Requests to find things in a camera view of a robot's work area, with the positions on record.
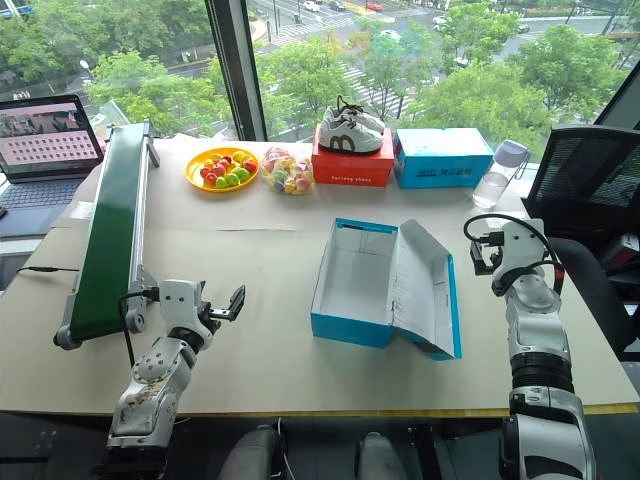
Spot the clear bottle with lilac lid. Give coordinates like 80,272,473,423
471,139,532,210

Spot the grey laptop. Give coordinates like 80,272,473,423
0,93,107,239

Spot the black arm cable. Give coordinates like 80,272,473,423
117,287,162,370
463,213,567,297

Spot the yellow plate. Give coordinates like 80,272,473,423
184,146,261,194

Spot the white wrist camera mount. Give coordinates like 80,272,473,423
158,279,215,346
491,218,550,296

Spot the dark grey rounded shape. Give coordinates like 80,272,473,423
218,424,282,480
354,431,407,480

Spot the thin black table cable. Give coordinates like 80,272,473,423
16,265,81,276

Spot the dark window frame post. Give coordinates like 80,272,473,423
203,0,269,143

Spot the bag of colourful candies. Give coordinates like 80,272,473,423
259,145,317,196

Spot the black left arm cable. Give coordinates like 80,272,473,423
117,287,162,370

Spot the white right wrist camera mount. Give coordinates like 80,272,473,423
491,218,550,296

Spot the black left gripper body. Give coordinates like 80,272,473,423
197,298,237,334

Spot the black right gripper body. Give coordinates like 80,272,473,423
480,238,505,277

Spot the red black device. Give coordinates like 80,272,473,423
598,233,640,274

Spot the white brown sneaker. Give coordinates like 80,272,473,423
318,115,386,155
324,94,388,135

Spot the red shoe box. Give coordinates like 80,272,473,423
310,123,396,188

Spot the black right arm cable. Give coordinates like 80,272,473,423
463,213,567,297

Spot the black mesh office chair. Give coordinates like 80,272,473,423
519,124,640,360

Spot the green conveyor belt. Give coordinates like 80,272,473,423
52,120,162,352

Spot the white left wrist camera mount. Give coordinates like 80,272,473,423
158,279,215,346

